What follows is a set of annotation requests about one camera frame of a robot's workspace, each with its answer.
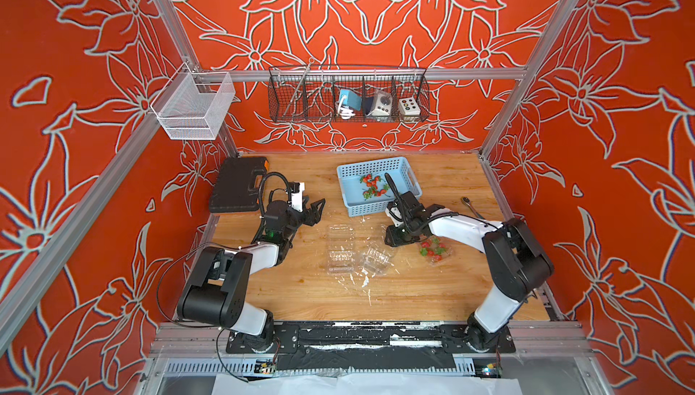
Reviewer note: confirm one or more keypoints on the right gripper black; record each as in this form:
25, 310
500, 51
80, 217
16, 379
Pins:
392, 239

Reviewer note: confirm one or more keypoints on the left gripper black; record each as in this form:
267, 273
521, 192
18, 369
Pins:
312, 218

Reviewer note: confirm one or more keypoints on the clear clamshell container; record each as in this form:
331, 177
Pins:
434, 249
377, 258
341, 253

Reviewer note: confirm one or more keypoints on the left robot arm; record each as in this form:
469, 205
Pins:
216, 289

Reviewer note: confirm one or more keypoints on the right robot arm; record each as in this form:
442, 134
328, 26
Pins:
517, 262

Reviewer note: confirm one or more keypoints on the pile of strawberries in basket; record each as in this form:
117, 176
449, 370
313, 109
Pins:
375, 186

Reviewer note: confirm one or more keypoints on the blue perforated plastic basket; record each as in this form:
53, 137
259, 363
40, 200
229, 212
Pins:
395, 170

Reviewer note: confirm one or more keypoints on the black plastic tool case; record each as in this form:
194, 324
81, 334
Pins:
237, 186

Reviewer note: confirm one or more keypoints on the white button box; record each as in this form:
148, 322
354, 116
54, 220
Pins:
409, 110

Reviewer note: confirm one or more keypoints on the blue white device in basket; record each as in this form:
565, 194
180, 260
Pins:
349, 104

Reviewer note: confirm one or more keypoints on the grey box with dials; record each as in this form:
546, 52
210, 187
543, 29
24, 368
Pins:
379, 106

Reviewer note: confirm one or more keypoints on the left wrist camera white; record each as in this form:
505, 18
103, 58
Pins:
296, 195

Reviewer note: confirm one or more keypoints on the orange handled pliers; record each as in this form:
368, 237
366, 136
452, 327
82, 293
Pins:
467, 201

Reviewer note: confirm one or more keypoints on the black wire wall basket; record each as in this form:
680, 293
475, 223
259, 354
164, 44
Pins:
322, 93

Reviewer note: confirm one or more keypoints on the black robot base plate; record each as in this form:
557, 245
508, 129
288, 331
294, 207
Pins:
380, 347

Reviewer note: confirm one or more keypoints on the clear acrylic wall box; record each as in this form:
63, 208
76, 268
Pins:
189, 110

